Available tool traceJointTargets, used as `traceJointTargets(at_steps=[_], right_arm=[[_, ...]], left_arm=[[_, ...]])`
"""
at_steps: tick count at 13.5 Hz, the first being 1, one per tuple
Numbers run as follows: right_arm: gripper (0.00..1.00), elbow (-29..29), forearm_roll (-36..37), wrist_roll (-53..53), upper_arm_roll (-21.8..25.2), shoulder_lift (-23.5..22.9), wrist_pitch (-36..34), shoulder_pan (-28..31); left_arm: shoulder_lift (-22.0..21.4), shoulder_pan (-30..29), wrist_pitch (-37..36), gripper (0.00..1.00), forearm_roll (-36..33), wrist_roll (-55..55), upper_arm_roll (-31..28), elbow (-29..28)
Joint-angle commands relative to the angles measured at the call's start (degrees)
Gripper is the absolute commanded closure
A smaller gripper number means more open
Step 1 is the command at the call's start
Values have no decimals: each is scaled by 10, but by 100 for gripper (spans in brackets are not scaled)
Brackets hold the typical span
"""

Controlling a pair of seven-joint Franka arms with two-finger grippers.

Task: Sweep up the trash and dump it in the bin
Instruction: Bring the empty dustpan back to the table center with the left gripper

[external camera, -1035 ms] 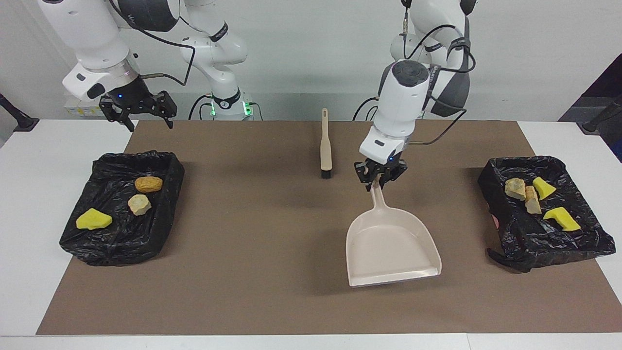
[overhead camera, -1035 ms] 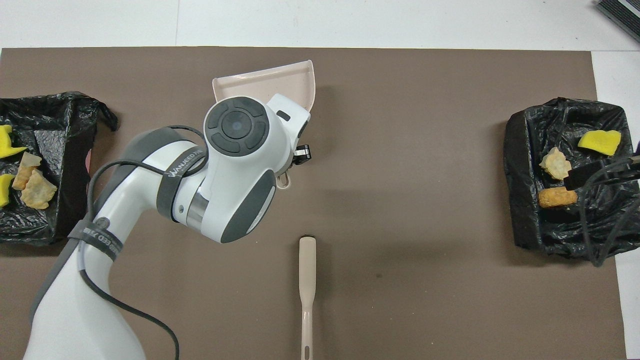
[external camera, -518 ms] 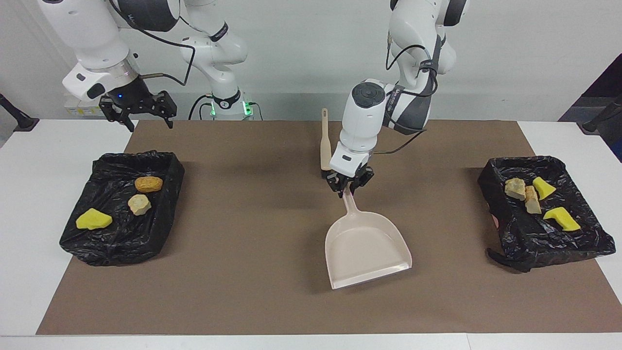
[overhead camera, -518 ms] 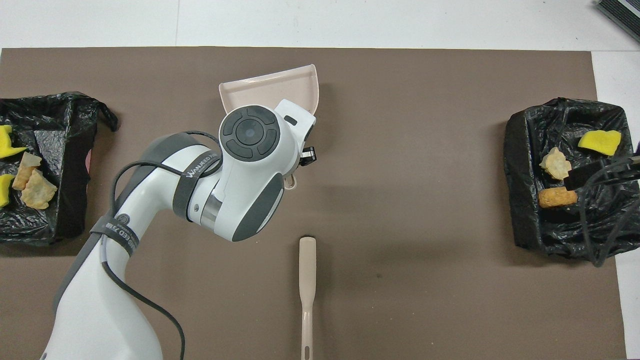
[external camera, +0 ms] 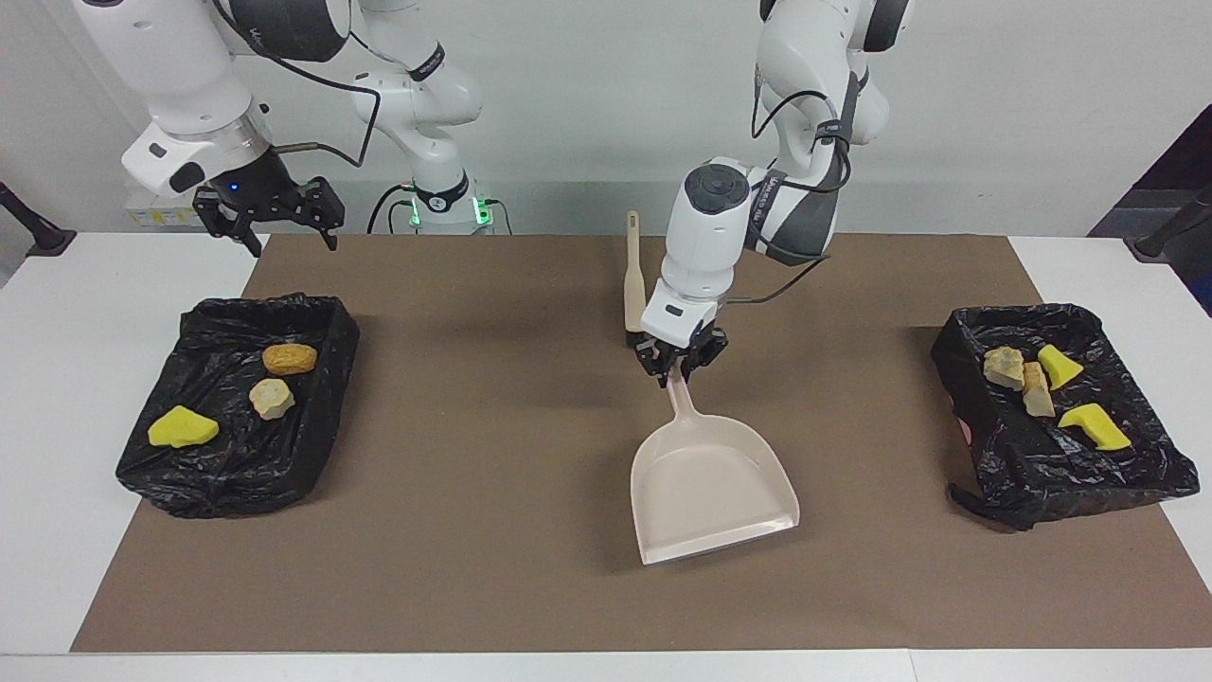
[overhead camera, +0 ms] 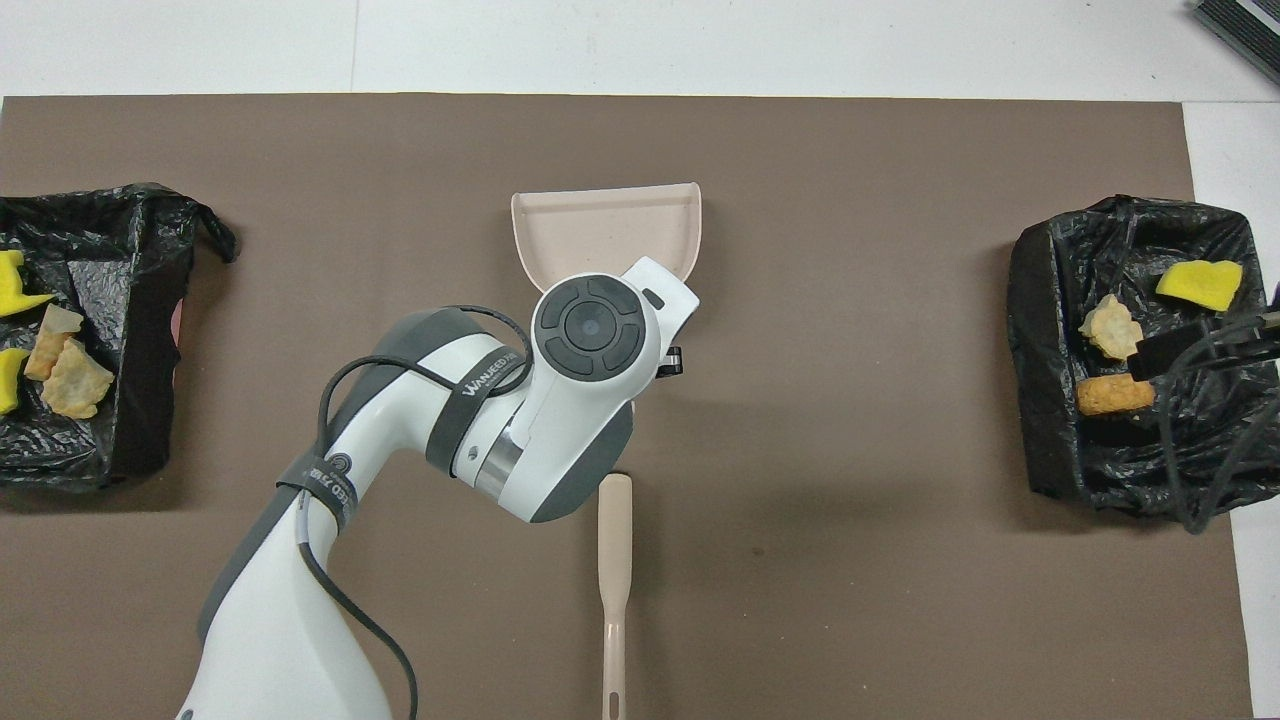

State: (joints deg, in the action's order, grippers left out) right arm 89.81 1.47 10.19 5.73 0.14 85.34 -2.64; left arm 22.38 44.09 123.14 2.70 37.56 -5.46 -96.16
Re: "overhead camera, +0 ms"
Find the pale crumbly bread chunk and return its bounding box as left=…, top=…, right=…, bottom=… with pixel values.
left=1078, top=294, right=1144, bottom=363

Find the yellow green-backed sponge piece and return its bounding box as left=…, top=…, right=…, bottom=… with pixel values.
left=1156, top=260, right=1245, bottom=313

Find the brown fried nugget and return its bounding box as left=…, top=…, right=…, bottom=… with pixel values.
left=1076, top=373, right=1156, bottom=417

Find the beige plastic dustpan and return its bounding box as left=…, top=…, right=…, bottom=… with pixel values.
left=510, top=181, right=703, bottom=306

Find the beige hand brush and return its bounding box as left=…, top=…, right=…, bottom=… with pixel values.
left=597, top=473, right=635, bottom=720

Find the striped bread roll piece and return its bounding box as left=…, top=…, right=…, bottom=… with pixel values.
left=42, top=338, right=116, bottom=421

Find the golden croissant end piece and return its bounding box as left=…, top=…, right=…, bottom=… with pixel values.
left=24, top=304, right=86, bottom=382

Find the small yellow sponge piece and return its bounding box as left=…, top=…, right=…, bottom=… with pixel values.
left=0, top=347, right=31, bottom=416

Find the notched yellow sponge piece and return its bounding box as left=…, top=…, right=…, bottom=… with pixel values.
left=0, top=250, right=57, bottom=319

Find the black bag lined bin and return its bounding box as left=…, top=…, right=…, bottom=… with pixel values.
left=0, top=182, right=239, bottom=491
left=1007, top=195, right=1280, bottom=524

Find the brown table mat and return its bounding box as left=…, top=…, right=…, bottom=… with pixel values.
left=0, top=95, right=1256, bottom=720

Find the dark grey ribbed panel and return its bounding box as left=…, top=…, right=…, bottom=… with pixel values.
left=1190, top=0, right=1280, bottom=86

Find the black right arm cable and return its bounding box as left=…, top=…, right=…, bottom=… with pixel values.
left=1155, top=312, right=1280, bottom=534

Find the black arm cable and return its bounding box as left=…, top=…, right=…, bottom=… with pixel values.
left=1155, top=312, right=1280, bottom=534
left=295, top=305, right=536, bottom=720

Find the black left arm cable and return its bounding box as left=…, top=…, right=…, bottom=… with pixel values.
left=295, top=305, right=536, bottom=720

